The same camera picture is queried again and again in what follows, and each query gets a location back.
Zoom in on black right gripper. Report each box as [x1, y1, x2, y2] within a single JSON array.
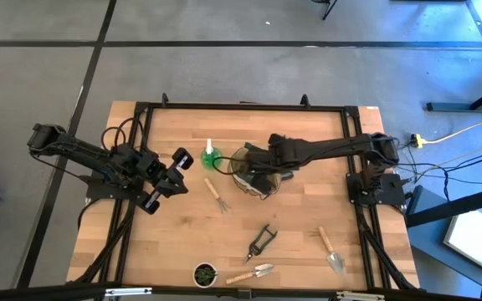
[[244, 141, 295, 200]]

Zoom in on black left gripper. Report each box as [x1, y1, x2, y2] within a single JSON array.
[[138, 146, 195, 215]]

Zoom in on cream green canvas garden bag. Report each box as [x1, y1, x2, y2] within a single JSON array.
[[228, 145, 285, 201]]

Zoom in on wooden-handled steel hand rake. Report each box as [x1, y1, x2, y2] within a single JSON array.
[[203, 177, 230, 214]]

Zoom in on green white spray bottle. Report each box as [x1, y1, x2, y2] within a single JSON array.
[[200, 138, 224, 171]]

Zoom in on black thin-handled garden snips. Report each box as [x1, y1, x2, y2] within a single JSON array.
[[244, 224, 279, 264]]

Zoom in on white pot with succulent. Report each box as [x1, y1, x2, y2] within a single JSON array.
[[192, 261, 219, 289]]

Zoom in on wide steel hand trowel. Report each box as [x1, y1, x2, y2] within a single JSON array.
[[225, 262, 275, 286]]

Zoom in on narrow steel hand trowel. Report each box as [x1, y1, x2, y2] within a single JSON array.
[[316, 225, 346, 276]]

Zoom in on black overhead crossbeam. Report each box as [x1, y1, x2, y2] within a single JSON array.
[[0, 283, 482, 301]]

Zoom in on black desk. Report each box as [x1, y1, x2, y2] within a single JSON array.
[[426, 0, 482, 113]]

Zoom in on white flat panel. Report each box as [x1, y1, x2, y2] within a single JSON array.
[[443, 210, 482, 272]]

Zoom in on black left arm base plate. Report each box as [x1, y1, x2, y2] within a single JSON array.
[[84, 174, 144, 201]]

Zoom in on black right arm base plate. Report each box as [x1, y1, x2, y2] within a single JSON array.
[[346, 171, 408, 207]]

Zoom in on black floor cable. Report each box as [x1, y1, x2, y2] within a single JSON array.
[[395, 144, 482, 202]]

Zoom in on yellow extension cord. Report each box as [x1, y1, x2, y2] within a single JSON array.
[[423, 107, 482, 145]]

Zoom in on black diagonal frame brace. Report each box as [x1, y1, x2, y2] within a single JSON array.
[[406, 182, 482, 229]]

